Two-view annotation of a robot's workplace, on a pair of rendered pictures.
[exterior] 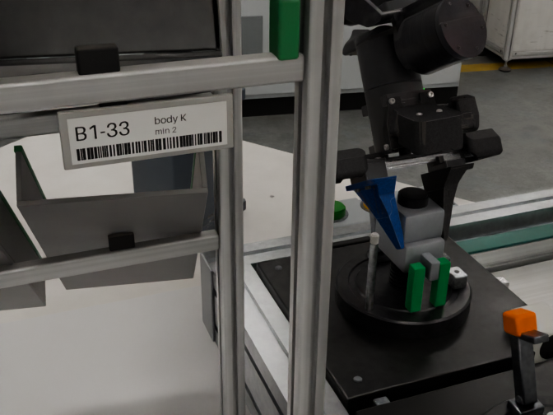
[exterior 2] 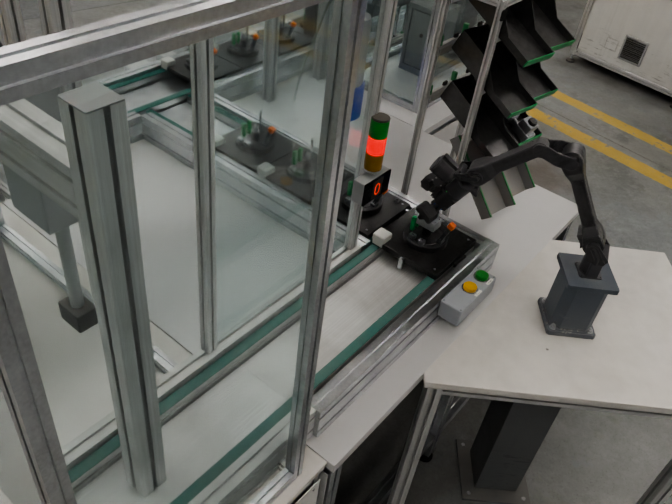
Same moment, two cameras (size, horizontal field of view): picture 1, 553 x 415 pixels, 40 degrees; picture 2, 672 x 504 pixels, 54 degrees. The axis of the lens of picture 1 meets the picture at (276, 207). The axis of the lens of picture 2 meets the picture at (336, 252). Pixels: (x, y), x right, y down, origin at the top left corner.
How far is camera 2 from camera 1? 2.38 m
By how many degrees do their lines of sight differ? 105
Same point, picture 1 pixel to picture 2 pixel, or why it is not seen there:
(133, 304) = (519, 266)
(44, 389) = (502, 232)
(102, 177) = (631, 333)
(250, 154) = (601, 387)
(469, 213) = (434, 298)
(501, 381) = (383, 220)
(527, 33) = not seen: outside the picture
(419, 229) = not seen: hidden behind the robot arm
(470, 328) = (399, 233)
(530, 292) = (393, 285)
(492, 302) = (399, 245)
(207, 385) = not seen: hidden behind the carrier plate
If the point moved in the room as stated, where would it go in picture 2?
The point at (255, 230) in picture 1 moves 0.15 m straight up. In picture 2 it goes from (526, 320) to (542, 284)
